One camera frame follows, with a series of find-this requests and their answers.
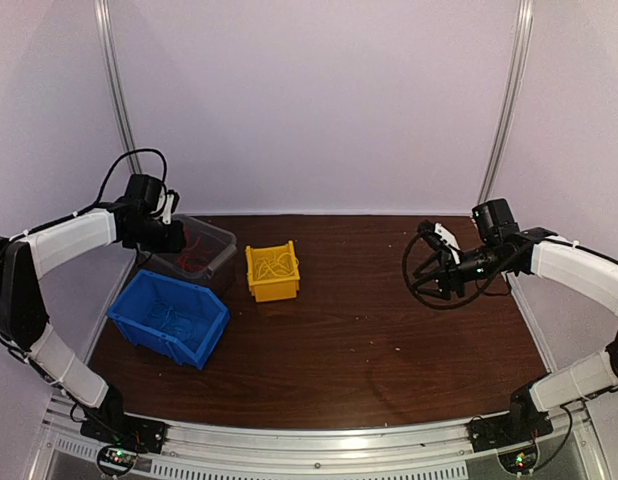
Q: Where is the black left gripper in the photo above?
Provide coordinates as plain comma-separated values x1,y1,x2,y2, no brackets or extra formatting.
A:
128,216,185,253

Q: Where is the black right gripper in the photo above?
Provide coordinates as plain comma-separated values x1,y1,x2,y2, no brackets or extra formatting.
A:
411,241,512,300

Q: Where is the long red cable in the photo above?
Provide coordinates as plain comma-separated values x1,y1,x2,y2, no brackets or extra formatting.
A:
171,251,210,274

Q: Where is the yellow cable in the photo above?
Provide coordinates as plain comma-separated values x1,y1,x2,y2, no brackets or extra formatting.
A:
252,252,295,281

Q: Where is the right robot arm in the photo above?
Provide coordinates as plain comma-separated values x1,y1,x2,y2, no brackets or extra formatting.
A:
401,199,618,442

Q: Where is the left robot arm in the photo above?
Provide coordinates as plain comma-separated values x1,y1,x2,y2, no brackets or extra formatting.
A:
0,174,185,444

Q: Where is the clear grey plastic tub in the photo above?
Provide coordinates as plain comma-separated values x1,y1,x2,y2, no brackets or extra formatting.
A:
139,215,237,297

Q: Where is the blue plastic bin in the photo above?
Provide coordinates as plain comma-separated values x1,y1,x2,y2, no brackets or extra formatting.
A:
107,270,230,370

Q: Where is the yellow plastic bin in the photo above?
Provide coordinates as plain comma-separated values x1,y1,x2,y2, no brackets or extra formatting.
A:
245,240,300,303

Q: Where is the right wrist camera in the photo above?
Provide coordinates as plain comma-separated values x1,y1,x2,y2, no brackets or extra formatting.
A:
417,220,462,264

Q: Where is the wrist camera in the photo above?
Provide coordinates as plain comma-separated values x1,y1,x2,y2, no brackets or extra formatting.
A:
153,189,180,225
417,220,462,264

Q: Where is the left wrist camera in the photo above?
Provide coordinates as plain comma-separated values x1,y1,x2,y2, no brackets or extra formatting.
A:
153,189,180,225

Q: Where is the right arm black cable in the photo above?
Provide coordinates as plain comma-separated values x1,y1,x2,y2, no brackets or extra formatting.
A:
401,222,510,310

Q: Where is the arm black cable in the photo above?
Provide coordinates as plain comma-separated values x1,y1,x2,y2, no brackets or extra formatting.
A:
18,148,169,236
401,222,510,310

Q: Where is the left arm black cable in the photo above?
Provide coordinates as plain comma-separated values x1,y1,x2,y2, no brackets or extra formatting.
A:
18,148,169,236

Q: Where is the front aluminium rail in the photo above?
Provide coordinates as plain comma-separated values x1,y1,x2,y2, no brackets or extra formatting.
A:
38,394,605,480

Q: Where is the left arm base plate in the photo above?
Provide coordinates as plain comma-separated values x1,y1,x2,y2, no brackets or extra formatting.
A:
80,410,167,454

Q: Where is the left corner aluminium post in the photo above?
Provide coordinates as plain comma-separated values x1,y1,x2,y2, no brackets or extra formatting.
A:
93,0,136,152

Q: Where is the corner aluminium post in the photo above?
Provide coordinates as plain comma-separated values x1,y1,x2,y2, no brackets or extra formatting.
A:
93,0,136,152
477,0,534,204

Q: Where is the right corner aluminium post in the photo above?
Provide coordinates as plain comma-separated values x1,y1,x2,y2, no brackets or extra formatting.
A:
477,0,534,204

